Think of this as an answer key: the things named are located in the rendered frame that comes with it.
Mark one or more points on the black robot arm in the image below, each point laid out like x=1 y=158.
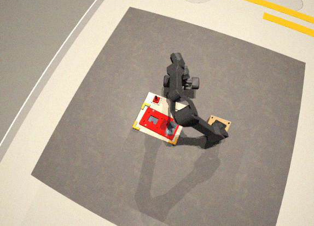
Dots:
x=187 y=116

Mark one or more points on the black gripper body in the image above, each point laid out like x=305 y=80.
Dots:
x=194 y=81

